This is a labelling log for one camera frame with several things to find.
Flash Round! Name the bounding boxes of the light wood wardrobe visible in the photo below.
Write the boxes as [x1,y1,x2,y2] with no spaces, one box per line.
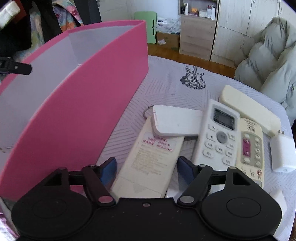
[211,0,295,68]

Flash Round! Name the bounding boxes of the pink cardboard box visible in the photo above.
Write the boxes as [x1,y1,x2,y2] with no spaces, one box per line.
[1,20,149,201]

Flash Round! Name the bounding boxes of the wooden shelf cabinet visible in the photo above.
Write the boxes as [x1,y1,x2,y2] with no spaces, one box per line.
[178,1,220,61]

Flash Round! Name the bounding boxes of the long cream remote control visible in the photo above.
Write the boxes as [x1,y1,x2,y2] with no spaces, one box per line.
[219,85,281,138]

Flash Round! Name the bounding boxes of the white TCL remote control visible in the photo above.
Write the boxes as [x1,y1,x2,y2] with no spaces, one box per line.
[191,99,240,171]

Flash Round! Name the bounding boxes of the cream remote with pink button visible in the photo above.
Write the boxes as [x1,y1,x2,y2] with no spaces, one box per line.
[236,118,264,188]

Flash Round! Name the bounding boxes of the grey puffer jacket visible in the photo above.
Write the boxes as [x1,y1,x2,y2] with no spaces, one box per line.
[234,18,295,119]

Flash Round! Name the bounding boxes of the flat white card device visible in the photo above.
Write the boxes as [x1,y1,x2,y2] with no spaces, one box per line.
[152,105,204,137]

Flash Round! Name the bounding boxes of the floral quilt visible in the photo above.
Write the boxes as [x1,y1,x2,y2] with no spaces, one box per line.
[52,0,84,32]

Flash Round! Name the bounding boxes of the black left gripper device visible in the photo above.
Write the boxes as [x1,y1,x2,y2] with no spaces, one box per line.
[0,57,32,75]

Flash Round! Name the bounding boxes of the silver keys bunch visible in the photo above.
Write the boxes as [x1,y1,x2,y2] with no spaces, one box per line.
[142,105,154,120]

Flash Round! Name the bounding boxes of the small white charger plug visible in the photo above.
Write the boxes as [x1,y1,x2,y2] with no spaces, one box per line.
[269,189,287,215]

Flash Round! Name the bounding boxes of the cream remote face down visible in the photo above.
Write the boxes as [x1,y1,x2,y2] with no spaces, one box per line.
[110,117,184,200]

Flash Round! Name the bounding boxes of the black hanging clothes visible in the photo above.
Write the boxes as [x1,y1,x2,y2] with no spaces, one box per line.
[1,1,102,59]

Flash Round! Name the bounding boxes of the grey patterned table cloth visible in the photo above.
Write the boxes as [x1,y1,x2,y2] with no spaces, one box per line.
[97,55,296,241]

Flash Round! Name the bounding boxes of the green folding table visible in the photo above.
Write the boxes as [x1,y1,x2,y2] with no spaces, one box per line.
[133,10,158,45]

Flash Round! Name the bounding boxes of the large white charger cube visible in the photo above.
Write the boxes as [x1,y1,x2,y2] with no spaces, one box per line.
[270,130,296,173]

